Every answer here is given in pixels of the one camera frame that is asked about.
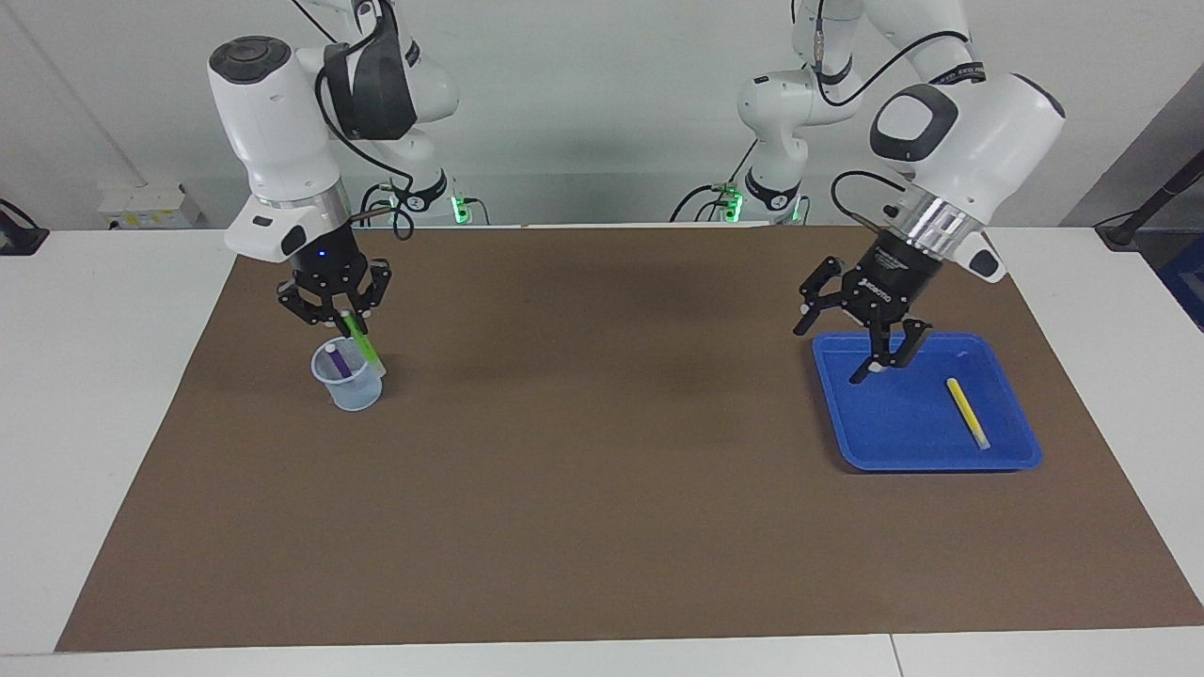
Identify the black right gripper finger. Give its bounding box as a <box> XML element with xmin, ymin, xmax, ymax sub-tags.
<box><xmin>277</xmin><ymin>282</ymin><xmax>351</xmax><ymax>332</ymax></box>
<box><xmin>350</xmin><ymin>260</ymin><xmax>394</xmax><ymax>338</ymax></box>

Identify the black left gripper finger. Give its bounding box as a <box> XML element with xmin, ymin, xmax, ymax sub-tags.
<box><xmin>849</xmin><ymin>318</ymin><xmax>933</xmax><ymax>386</ymax></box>
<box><xmin>793</xmin><ymin>256</ymin><xmax>852</xmax><ymax>338</ymax></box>

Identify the green marker pen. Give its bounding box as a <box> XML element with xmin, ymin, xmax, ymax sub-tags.
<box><xmin>340</xmin><ymin>311</ymin><xmax>388</xmax><ymax>379</ymax></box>

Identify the yellow marker pen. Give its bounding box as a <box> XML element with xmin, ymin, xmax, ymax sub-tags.
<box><xmin>946</xmin><ymin>377</ymin><xmax>991</xmax><ymax>450</ymax></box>

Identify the blue plastic tray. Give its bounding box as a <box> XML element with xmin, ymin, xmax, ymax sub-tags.
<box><xmin>812</xmin><ymin>331</ymin><xmax>1043</xmax><ymax>472</ymax></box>

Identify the translucent plastic cup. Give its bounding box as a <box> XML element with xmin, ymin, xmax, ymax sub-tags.
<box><xmin>311</xmin><ymin>336</ymin><xmax>385</xmax><ymax>413</ymax></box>

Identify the black slanted stand pole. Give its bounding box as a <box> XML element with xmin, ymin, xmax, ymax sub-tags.
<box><xmin>1096</xmin><ymin>150</ymin><xmax>1204</xmax><ymax>251</ymax></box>

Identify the brown table mat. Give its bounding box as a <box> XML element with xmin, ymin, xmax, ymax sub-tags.
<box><xmin>55</xmin><ymin>223</ymin><xmax>1204</xmax><ymax>653</ymax></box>

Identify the black stand base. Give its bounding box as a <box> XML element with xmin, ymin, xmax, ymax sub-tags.
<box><xmin>0</xmin><ymin>199</ymin><xmax>50</xmax><ymax>257</ymax></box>

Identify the blue box edge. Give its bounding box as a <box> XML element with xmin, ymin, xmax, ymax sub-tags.
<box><xmin>1157</xmin><ymin>235</ymin><xmax>1204</xmax><ymax>332</ymax></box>

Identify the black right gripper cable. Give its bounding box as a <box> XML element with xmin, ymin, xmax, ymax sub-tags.
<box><xmin>315</xmin><ymin>38</ymin><xmax>417</xmax><ymax>242</ymax></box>

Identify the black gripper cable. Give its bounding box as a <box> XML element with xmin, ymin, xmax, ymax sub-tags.
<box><xmin>315</xmin><ymin>38</ymin><xmax>417</xmax><ymax>242</ymax></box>
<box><xmin>811</xmin><ymin>0</ymin><xmax>987</xmax><ymax>228</ymax></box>

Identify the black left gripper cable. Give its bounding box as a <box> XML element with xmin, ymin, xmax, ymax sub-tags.
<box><xmin>811</xmin><ymin>0</ymin><xmax>987</xmax><ymax>228</ymax></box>

